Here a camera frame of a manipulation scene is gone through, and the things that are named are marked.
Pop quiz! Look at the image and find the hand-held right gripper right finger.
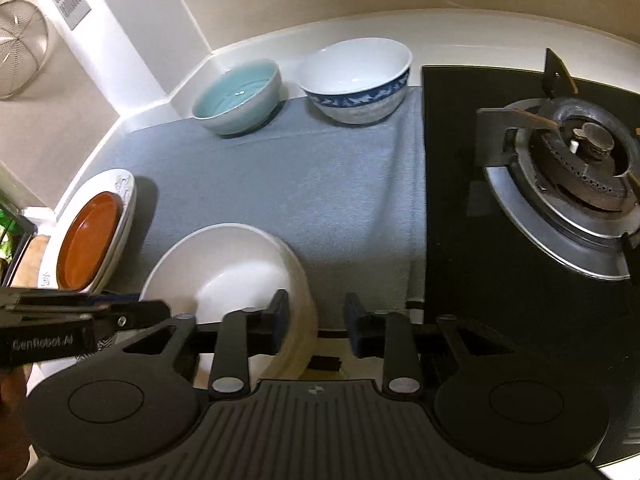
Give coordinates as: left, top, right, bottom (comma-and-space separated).
345, 294, 516, 398

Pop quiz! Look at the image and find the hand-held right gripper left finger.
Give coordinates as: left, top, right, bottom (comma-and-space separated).
122, 289, 291, 401

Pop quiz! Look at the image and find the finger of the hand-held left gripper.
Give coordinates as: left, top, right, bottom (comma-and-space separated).
0, 288, 138, 313
75, 301, 172, 333

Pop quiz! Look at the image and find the brown plate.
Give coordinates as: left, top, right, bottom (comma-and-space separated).
56, 192, 125, 291

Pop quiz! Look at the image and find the cream bowl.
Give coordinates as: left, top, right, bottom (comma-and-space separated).
140, 223, 318, 378

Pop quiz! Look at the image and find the large white floral plate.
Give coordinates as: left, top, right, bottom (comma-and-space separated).
37, 168, 137, 295

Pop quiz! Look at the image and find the teal ribbed bowl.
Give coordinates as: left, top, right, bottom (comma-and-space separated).
192, 58, 282, 136

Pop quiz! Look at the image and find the blue patterned white bowl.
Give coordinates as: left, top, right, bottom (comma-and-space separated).
298, 37, 413, 125

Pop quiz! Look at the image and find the person's left hand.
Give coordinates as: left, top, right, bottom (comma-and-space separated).
0, 365, 31, 413

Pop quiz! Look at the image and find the green item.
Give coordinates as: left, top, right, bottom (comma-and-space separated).
0, 207, 18, 263

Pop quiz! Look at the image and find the black glass gas stove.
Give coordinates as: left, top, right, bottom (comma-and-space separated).
421, 64, 640, 461

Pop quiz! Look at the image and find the grey mat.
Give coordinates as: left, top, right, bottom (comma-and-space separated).
95, 85, 428, 331

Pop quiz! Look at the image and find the gas stove burner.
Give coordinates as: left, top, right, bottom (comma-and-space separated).
475, 49, 640, 281

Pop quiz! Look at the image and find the wire mesh strainer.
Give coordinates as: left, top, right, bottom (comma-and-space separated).
0, 0, 49, 100

